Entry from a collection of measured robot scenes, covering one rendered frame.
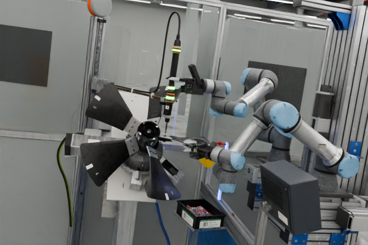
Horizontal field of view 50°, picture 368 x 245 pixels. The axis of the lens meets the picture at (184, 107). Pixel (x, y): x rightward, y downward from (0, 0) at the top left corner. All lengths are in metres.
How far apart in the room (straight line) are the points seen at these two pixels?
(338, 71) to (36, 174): 2.03
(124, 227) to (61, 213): 0.75
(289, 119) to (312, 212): 0.52
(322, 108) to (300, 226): 1.06
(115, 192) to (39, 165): 0.84
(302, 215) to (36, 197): 1.94
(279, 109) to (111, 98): 0.87
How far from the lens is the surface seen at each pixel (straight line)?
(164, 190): 1.94
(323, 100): 2.38
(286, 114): 1.83
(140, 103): 2.43
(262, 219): 1.74
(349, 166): 2.04
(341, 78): 2.40
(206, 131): 2.87
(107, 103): 2.11
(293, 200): 1.42
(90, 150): 1.94
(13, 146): 2.84
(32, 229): 3.00
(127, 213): 2.27
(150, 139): 1.98
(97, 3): 2.56
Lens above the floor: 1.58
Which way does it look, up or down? 6 degrees down
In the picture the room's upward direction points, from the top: 8 degrees clockwise
